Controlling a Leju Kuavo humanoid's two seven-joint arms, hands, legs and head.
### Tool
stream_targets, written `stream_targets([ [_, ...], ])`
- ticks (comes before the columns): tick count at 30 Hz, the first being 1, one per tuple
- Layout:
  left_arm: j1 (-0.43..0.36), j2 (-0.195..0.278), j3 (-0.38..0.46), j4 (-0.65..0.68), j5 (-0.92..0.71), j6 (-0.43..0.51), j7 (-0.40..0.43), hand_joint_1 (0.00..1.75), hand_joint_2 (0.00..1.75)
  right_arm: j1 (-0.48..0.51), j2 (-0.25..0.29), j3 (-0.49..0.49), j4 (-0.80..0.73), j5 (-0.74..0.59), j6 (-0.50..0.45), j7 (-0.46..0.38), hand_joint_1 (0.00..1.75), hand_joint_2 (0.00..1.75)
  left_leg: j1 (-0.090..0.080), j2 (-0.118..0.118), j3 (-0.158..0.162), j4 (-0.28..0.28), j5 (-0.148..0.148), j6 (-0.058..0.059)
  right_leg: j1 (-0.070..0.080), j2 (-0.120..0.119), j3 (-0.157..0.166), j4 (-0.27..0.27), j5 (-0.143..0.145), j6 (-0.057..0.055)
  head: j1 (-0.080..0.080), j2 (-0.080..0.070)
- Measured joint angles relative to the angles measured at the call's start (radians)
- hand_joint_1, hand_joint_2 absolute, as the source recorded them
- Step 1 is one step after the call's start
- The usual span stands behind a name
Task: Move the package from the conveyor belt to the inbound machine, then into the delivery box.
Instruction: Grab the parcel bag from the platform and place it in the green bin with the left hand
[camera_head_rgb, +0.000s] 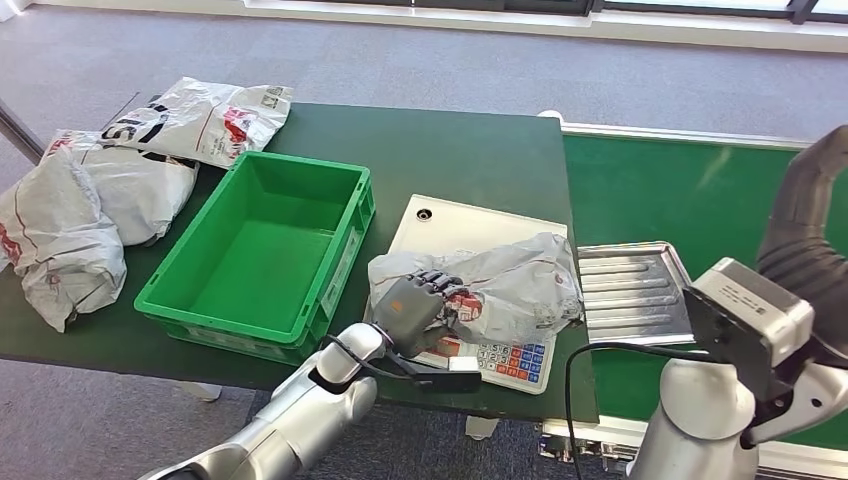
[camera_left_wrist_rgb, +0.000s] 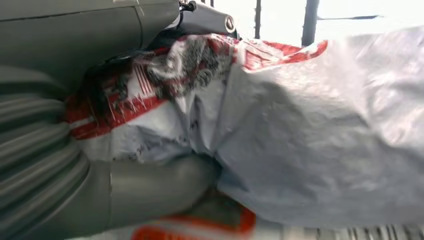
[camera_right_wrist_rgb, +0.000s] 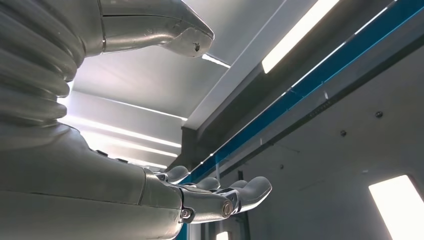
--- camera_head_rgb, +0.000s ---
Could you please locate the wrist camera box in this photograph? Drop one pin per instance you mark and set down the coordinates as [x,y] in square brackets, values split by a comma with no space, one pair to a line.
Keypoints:
[748,305]
[444,379]

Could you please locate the white mailer bag black lettering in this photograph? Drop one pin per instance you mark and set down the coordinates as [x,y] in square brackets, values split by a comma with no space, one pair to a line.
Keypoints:
[192,119]

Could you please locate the white electronic weighing scale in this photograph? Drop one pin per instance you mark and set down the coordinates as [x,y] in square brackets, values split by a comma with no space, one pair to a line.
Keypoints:
[464,222]

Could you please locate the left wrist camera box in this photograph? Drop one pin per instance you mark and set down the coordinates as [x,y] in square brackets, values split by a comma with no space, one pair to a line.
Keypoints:
[444,379]

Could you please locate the grey metal rail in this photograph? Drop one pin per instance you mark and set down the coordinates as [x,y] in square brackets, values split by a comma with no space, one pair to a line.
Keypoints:
[18,129]

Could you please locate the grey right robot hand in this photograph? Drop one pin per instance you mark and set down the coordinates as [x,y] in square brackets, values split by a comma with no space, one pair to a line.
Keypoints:
[815,185]

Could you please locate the grey crumpled mailer bag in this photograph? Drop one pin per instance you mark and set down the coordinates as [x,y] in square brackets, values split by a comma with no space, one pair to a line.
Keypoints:
[56,245]

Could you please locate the white table foot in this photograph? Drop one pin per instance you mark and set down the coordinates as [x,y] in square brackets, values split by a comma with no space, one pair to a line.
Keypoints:
[199,391]
[482,427]

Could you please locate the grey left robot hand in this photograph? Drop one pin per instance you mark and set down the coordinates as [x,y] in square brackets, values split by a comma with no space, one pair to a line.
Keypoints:
[411,311]

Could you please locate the steel scale pan tray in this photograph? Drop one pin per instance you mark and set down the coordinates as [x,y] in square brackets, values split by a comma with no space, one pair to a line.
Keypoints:
[629,291]

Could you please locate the white window ledge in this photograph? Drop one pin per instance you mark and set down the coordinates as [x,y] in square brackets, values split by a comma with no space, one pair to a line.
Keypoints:
[662,30]

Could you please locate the dark window frame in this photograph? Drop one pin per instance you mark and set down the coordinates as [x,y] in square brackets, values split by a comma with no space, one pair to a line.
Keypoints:
[550,5]

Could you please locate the grey mailer bag red logo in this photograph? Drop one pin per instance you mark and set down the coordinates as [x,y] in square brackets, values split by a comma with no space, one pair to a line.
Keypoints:
[517,285]

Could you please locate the white plump mailer bag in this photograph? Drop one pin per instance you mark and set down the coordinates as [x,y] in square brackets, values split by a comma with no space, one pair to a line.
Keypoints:
[132,192]

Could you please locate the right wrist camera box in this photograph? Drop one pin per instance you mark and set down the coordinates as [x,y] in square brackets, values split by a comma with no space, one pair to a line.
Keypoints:
[748,305]

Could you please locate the green plastic crate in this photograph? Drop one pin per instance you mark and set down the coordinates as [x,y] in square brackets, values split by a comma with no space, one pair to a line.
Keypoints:
[265,265]

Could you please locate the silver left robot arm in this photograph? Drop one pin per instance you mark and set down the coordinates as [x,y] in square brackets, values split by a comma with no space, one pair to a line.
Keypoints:
[298,417]

